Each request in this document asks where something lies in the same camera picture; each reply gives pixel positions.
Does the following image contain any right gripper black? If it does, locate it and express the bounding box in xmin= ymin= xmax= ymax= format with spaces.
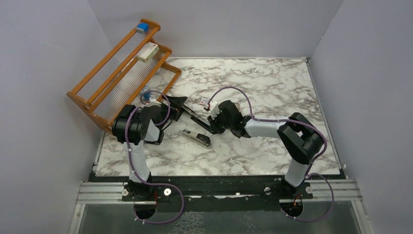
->
xmin=207 ymin=110 xmax=233 ymax=135

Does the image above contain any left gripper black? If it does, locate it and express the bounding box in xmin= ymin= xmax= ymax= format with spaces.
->
xmin=158 ymin=94 xmax=187 ymax=129

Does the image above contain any red white staple box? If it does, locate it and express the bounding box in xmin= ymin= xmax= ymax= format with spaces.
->
xmin=199 ymin=98 xmax=209 ymax=106

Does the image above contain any black stapler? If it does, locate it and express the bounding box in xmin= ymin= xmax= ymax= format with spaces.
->
xmin=182 ymin=105 xmax=216 ymax=134

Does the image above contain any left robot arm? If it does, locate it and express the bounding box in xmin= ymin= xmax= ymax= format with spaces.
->
xmin=112 ymin=96 xmax=187 ymax=200

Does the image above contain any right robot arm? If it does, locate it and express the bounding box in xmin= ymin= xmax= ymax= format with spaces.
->
xmin=204 ymin=100 xmax=326 ymax=198

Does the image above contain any blue white jar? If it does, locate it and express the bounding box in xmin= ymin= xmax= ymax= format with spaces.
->
xmin=139 ymin=85 xmax=151 ymax=103

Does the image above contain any orange wooden shelf rack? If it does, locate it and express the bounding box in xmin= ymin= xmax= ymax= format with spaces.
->
xmin=67 ymin=18 xmax=182 ymax=133

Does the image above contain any white red box on shelf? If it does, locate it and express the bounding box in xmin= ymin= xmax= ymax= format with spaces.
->
xmin=136 ymin=42 xmax=159 ymax=63

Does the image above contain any blue grey eraser block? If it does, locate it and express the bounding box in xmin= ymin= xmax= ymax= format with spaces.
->
xmin=134 ymin=22 xmax=149 ymax=35

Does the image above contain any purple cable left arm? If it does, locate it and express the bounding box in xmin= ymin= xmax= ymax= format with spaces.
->
xmin=125 ymin=90 xmax=185 ymax=226

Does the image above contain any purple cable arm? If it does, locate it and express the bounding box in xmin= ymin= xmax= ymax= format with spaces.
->
xmin=125 ymin=90 xmax=185 ymax=226
xmin=206 ymin=86 xmax=336 ymax=223

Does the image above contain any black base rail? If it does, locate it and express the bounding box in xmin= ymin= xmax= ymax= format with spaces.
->
xmin=76 ymin=176 xmax=363 ymax=214

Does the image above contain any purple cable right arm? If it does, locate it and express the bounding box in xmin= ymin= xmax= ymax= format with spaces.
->
xmin=206 ymin=86 xmax=336 ymax=223

